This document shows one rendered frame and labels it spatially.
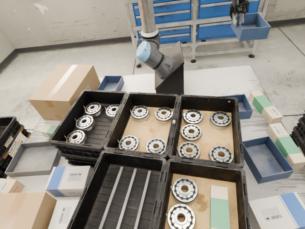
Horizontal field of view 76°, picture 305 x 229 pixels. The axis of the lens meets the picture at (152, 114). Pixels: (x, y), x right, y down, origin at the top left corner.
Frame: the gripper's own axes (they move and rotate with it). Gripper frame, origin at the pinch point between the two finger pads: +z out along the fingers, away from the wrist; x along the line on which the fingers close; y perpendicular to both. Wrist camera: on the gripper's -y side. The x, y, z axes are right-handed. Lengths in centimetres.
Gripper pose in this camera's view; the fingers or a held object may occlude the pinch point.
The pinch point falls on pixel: (237, 24)
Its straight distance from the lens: 135.4
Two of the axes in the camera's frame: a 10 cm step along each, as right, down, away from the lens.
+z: 2.4, 6.7, 7.0
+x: 9.7, -1.2, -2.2
